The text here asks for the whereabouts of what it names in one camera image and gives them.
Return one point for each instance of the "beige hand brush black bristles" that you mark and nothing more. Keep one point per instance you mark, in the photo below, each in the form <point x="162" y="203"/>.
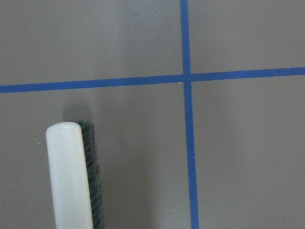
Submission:
<point x="74" y="174"/>

